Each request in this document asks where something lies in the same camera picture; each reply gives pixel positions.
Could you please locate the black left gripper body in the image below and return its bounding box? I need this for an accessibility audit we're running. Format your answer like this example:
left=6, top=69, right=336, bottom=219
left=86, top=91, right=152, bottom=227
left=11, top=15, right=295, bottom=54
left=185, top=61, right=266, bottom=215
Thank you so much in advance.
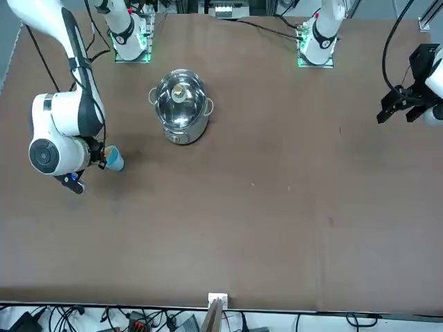
left=409, top=44, right=442, bottom=93

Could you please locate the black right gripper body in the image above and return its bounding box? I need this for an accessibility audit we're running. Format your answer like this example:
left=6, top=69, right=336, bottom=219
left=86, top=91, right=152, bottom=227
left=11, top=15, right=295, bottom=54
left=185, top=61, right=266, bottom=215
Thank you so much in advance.
left=88, top=137, right=107, bottom=171

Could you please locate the blue plastic cup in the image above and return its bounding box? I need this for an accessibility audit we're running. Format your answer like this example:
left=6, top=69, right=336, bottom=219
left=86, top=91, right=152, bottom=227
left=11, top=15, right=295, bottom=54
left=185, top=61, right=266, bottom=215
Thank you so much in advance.
left=105, top=145, right=125, bottom=172

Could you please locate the stainless steel pot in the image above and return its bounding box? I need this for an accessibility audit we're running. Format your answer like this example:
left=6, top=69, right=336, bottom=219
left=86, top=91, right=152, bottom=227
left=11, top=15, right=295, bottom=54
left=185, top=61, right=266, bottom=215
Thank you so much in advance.
left=148, top=68, right=215, bottom=146

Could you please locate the glass pot lid with knob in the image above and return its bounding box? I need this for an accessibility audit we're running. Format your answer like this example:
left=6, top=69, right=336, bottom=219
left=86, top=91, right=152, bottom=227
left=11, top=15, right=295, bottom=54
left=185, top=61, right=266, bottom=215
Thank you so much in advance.
left=154, top=68, right=208, bottom=131

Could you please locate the red black electronic device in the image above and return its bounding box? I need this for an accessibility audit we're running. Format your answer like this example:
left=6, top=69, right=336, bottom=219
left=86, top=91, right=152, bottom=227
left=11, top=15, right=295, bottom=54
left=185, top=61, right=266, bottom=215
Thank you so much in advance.
left=127, top=311, right=147, bottom=330

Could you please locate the black power adapter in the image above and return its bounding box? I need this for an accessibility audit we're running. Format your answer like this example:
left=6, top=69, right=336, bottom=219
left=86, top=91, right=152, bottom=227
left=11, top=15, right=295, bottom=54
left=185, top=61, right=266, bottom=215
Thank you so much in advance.
left=6, top=311, right=39, bottom=332

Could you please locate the white power strip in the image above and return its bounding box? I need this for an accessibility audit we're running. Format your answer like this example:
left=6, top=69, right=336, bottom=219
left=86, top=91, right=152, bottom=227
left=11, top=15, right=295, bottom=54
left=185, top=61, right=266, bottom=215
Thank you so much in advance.
left=213, top=4, right=233, bottom=19

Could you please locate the grey power adapter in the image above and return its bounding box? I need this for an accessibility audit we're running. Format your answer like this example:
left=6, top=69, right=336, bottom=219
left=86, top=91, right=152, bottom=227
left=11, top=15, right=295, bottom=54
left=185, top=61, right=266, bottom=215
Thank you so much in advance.
left=181, top=315, right=201, bottom=332

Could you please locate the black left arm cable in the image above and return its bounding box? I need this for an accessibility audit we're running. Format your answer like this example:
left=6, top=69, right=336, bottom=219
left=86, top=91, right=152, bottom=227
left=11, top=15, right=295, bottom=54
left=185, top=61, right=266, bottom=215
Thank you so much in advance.
left=381, top=0, right=416, bottom=91

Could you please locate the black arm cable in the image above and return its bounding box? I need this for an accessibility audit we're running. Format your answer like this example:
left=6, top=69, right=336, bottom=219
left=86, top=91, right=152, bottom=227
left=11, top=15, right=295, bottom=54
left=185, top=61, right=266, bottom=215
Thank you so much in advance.
left=21, top=0, right=114, bottom=104
left=381, top=0, right=416, bottom=91

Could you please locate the aluminium rail bracket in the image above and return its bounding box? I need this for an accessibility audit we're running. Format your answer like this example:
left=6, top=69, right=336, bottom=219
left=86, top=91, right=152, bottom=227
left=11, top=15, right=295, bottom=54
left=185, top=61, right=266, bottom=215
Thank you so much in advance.
left=417, top=0, right=443, bottom=33

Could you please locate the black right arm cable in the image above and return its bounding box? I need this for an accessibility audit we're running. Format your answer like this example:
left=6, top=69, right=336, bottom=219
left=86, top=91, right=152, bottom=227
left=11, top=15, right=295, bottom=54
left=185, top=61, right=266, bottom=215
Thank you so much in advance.
left=21, top=0, right=114, bottom=104

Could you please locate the black cable across table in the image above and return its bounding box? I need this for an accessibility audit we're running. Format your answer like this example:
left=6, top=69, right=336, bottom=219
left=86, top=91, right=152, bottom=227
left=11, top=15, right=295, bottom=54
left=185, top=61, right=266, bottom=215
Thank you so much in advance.
left=221, top=15, right=304, bottom=41

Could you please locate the aluminium camera post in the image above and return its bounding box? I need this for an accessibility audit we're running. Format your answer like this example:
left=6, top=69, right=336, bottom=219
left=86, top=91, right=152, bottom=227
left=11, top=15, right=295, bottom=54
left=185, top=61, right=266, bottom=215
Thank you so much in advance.
left=200, top=292, right=229, bottom=332

